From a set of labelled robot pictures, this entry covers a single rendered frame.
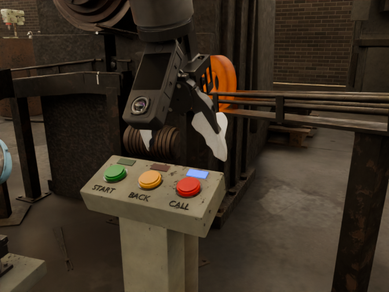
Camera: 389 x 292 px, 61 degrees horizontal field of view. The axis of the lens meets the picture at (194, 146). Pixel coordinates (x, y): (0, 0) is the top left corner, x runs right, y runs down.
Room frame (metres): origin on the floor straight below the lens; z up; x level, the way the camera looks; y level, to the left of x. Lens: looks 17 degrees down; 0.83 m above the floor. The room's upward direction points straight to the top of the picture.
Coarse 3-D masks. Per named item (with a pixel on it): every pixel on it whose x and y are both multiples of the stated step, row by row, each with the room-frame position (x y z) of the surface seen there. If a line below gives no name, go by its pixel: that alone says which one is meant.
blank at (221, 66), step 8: (216, 56) 0.96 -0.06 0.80; (224, 56) 0.97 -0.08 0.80; (216, 64) 0.95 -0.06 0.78; (224, 64) 0.93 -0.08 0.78; (232, 64) 0.94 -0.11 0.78; (208, 72) 0.99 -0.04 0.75; (216, 72) 0.95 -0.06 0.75; (224, 72) 0.92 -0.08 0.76; (232, 72) 0.92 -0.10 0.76; (208, 80) 1.01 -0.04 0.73; (224, 80) 0.92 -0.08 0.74; (232, 80) 0.92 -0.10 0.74; (224, 88) 0.92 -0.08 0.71; (232, 88) 0.91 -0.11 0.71; (224, 96) 0.92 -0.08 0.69; (224, 104) 0.93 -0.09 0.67
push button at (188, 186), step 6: (180, 180) 0.52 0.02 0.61; (186, 180) 0.51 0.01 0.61; (192, 180) 0.51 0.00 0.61; (198, 180) 0.51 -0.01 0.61; (180, 186) 0.50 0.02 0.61; (186, 186) 0.50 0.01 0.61; (192, 186) 0.50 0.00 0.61; (198, 186) 0.50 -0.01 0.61; (180, 192) 0.49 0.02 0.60; (186, 192) 0.49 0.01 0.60; (192, 192) 0.49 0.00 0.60
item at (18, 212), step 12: (0, 72) 1.45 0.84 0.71; (0, 84) 1.43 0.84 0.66; (12, 84) 1.58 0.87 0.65; (0, 96) 1.40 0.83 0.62; (12, 96) 1.58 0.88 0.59; (0, 192) 1.44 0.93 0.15; (0, 204) 1.44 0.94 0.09; (0, 216) 1.43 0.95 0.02; (12, 216) 1.46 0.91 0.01; (24, 216) 1.47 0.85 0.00
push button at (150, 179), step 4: (148, 172) 0.55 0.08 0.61; (152, 172) 0.54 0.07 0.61; (156, 172) 0.54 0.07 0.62; (140, 176) 0.54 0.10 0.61; (144, 176) 0.54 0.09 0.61; (148, 176) 0.53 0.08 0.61; (152, 176) 0.53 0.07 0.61; (156, 176) 0.53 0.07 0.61; (160, 176) 0.53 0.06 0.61; (140, 180) 0.53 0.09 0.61; (144, 180) 0.53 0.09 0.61; (148, 180) 0.52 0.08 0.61; (152, 180) 0.52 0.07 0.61; (156, 180) 0.52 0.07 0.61; (160, 180) 0.53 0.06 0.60; (140, 184) 0.52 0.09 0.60; (144, 184) 0.52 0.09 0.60; (148, 184) 0.52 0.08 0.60; (152, 184) 0.52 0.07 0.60; (156, 184) 0.52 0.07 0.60
